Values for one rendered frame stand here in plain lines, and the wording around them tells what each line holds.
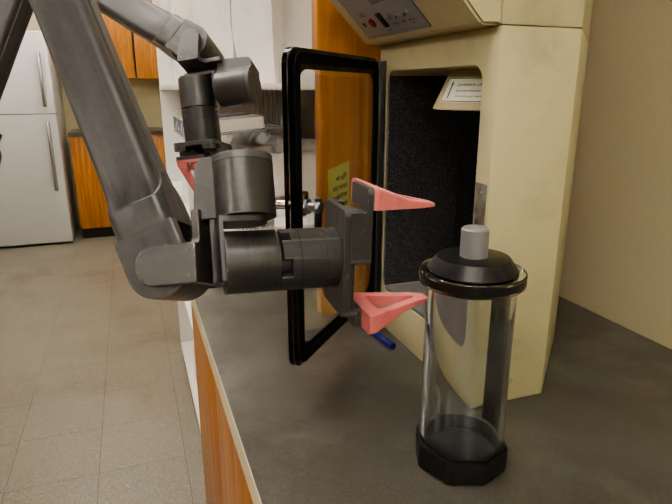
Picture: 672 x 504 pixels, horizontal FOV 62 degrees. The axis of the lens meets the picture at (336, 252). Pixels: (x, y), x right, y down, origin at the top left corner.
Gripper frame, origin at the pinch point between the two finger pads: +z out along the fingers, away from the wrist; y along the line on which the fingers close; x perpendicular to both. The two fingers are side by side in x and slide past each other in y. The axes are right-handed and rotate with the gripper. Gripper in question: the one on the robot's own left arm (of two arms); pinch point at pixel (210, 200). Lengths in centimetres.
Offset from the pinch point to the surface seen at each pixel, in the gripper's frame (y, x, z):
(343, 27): 5.4, -23.9, -26.0
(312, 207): -19.3, -19.1, 2.7
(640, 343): 6, -68, 30
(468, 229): -32.8, -36.1, 6.4
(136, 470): 101, 72, 92
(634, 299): 14, -71, 25
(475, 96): -14.1, -40.9, -9.4
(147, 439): 119, 75, 88
